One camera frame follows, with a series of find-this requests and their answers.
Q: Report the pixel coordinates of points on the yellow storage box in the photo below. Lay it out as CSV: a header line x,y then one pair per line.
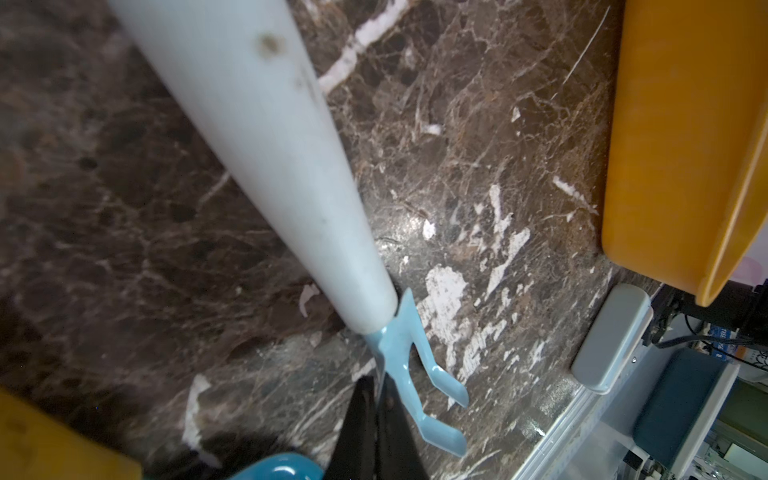
x,y
686,191

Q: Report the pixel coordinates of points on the yellow handle teal fork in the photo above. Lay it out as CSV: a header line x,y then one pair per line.
x,y
35,446

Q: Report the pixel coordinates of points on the white handle lightblue fork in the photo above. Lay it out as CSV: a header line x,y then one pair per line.
x,y
242,75

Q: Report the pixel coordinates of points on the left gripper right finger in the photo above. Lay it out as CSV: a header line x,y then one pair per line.
x,y
397,457

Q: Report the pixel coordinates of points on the white blue stapler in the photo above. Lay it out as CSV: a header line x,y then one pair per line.
x,y
615,333

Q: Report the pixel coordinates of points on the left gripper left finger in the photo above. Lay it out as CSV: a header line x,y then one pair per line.
x,y
354,453

